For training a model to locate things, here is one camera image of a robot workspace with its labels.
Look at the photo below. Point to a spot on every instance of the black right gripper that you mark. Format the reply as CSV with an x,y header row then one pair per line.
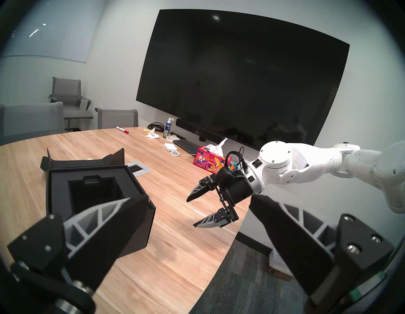
x,y
235,188

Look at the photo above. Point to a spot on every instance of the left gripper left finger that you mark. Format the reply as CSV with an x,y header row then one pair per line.
x,y
104,240

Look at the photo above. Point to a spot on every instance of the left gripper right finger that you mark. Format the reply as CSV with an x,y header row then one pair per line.
x,y
294,240

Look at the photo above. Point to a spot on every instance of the black cardboard box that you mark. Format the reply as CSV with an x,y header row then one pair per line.
x,y
60,190

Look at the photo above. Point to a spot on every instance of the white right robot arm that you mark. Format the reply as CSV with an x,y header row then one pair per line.
x,y
316,164

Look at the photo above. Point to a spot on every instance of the brown cardboard box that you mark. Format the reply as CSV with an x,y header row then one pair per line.
x,y
280,273

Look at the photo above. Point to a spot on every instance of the colourful floral tissue box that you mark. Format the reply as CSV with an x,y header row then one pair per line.
x,y
207,160

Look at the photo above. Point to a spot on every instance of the translucent plastic storage bin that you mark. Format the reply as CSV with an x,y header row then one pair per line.
x,y
278,258

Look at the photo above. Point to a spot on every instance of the black keyboard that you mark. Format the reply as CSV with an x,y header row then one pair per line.
x,y
186,147

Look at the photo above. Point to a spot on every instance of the crumpled white tissue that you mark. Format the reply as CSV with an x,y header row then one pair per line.
x,y
172,137
152,134

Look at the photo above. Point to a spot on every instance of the black video conference bar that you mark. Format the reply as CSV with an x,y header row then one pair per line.
x,y
196,128

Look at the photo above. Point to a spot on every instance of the silver table power grommet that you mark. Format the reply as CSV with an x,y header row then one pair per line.
x,y
140,169

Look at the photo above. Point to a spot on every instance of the whiteboard cleaner spray bottle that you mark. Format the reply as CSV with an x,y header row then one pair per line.
x,y
168,128

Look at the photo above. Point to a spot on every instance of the red whiteboard marker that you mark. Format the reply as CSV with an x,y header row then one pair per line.
x,y
122,129

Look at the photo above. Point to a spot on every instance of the grey mesh office chair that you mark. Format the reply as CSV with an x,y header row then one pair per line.
x,y
31,122
117,117

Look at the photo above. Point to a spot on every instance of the grey office chair with armrests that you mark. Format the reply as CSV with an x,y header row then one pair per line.
x,y
68,91

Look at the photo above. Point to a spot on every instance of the large black wall display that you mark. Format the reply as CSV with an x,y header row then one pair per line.
x,y
240,72

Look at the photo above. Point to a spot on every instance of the glass wall whiteboard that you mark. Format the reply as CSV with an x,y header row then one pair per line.
x,y
47,31

